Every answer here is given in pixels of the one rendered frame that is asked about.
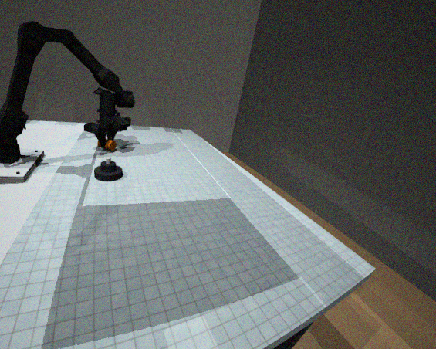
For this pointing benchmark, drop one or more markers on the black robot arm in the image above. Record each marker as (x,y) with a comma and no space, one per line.
(31,38)

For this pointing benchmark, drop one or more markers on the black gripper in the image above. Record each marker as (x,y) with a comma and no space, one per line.
(101,129)

